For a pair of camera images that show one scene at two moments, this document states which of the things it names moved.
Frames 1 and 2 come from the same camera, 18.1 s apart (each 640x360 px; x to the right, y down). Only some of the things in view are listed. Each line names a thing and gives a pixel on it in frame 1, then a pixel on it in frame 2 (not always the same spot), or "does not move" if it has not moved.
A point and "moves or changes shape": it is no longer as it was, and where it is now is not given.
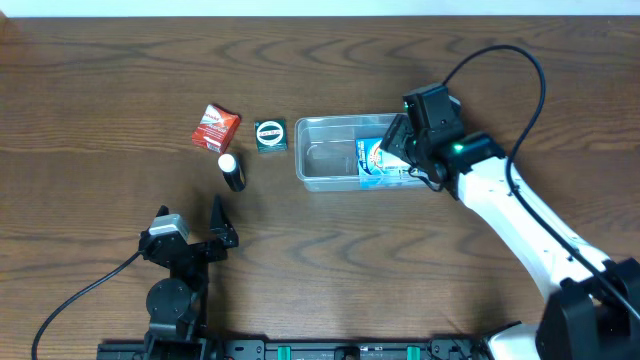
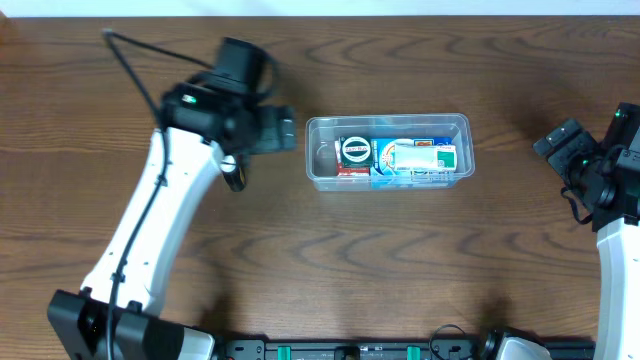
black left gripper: [223, 232] -> [278, 136]
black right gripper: [406, 138] -> [558, 141]
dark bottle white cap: [232, 168] does not move
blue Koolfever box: [378, 169] moves or changes shape
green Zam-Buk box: [271, 135] moves or changes shape
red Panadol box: [216, 129] moves or changes shape
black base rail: [197, 348] does not move
